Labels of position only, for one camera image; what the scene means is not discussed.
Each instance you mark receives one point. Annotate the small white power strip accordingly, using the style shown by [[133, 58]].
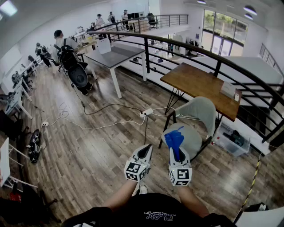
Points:
[[45, 124]]

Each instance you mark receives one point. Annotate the white paper bag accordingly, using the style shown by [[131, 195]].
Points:
[[103, 46]]

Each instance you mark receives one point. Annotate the yellow-black striped tape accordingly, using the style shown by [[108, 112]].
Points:
[[253, 181]]

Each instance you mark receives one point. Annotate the grey upholstered chair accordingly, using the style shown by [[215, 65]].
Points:
[[199, 106]]

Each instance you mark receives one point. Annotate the large glass window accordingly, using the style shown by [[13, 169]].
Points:
[[224, 28]]

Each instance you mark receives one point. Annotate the black curved railing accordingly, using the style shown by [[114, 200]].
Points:
[[199, 49]]

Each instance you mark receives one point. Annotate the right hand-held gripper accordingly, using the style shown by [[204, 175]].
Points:
[[180, 175]]

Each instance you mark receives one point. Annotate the person's left forearm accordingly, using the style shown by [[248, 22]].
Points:
[[119, 197]]

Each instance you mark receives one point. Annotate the round ceiling lamp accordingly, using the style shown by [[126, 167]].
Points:
[[250, 10]]

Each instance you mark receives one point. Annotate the grey upholstered chair seat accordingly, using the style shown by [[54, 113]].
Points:
[[193, 139]]

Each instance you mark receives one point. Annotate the black pouch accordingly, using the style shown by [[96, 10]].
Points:
[[255, 207]]

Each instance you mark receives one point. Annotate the black straight railing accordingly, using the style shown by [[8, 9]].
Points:
[[168, 20]]

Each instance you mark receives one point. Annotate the person's right forearm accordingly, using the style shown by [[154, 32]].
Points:
[[190, 199]]

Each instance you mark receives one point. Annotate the person's white left shoe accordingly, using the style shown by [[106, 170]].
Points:
[[143, 190]]

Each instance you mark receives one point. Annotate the white table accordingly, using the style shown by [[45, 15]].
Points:
[[261, 218]]

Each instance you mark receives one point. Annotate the grey-top white-leg table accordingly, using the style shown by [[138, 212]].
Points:
[[124, 53]]

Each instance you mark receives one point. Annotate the flat grey box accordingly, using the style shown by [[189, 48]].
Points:
[[228, 89]]

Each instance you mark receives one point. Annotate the white stool frame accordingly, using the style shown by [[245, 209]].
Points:
[[4, 159]]

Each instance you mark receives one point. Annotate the black office chair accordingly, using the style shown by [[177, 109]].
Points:
[[152, 20]]

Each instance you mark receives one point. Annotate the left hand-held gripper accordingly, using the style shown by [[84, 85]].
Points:
[[136, 170]]

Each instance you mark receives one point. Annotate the brown wooden table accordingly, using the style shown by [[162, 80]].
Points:
[[193, 82]]

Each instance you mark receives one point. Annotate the white remote control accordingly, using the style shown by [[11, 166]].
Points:
[[236, 97]]

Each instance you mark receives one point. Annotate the person's black printed shirt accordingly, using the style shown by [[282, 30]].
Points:
[[155, 208]]

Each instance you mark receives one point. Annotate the blue wiping cloth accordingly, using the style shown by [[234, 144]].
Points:
[[174, 139]]

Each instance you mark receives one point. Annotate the black bag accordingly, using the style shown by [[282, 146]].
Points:
[[26, 210]]

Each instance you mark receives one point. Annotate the black backpack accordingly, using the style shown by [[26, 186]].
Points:
[[75, 71]]

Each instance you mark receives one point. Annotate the clear plastic storage bin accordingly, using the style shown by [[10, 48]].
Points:
[[233, 144]]

